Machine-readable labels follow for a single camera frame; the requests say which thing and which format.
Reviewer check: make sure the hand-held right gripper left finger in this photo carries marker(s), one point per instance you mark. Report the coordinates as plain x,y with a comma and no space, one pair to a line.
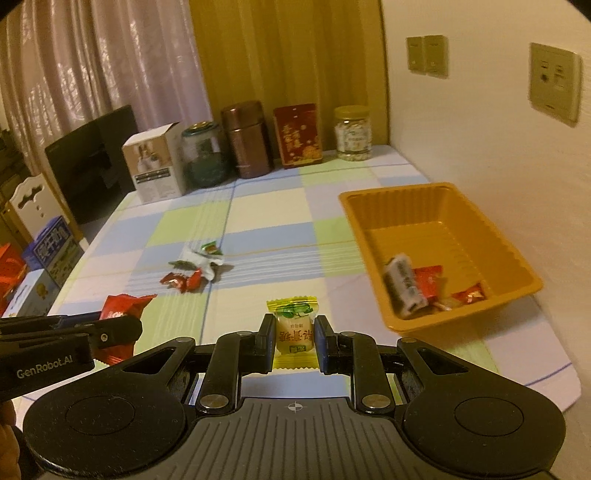
265,344

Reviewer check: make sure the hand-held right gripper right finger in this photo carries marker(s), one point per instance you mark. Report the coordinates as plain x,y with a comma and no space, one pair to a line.
322,346

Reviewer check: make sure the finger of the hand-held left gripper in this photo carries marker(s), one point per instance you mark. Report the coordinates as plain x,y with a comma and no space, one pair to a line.
115,334
46,321

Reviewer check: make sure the red snack packet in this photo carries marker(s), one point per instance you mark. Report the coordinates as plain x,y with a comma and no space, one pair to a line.
429,279
122,307

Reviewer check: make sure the yellow green candy packet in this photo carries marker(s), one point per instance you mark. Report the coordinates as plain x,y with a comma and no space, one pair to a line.
295,327

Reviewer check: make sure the red candy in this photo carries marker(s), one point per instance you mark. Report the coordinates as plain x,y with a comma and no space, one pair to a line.
171,279
193,280
468,294

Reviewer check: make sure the white green-edged snack packet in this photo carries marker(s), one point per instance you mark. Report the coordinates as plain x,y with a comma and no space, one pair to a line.
203,266

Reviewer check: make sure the silver dark snack packet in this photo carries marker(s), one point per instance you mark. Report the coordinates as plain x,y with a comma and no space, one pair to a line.
404,284

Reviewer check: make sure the green candy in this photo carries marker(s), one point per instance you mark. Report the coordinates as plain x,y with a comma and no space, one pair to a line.
211,249
181,264

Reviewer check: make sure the orange plastic tray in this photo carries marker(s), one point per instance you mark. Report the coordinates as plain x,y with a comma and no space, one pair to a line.
415,217

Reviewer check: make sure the pale milk carton box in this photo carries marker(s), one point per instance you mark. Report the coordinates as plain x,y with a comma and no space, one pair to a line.
32,293

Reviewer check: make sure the blue milk carton box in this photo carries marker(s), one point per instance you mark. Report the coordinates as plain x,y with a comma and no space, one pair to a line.
51,251

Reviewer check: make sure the white carved chair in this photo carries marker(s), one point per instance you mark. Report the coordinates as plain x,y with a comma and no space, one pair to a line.
32,198

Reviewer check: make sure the black flat screen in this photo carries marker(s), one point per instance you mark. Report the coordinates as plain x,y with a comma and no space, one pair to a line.
92,157

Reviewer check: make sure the white picture carton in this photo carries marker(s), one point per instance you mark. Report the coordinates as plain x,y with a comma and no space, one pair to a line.
154,166

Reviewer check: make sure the green glass jar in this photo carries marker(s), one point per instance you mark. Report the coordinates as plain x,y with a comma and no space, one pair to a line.
205,157

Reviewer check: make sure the brown metal canister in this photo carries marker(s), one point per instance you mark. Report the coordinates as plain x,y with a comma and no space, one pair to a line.
247,138

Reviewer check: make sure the red gift box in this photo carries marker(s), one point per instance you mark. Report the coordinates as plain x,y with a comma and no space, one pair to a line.
298,136

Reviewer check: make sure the clear plastic candy jar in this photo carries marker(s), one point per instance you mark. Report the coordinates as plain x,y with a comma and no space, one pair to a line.
353,136

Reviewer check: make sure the pink lace curtain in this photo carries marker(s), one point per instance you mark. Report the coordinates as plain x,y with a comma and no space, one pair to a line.
92,55

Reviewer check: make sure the yellow curtain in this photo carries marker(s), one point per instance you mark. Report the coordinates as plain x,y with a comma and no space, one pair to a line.
286,50

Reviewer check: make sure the beige wall switch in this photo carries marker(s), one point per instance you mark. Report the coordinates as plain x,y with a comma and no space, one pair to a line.
415,54
436,55

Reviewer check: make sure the beige wall socket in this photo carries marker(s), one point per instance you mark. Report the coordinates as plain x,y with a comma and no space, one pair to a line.
554,81

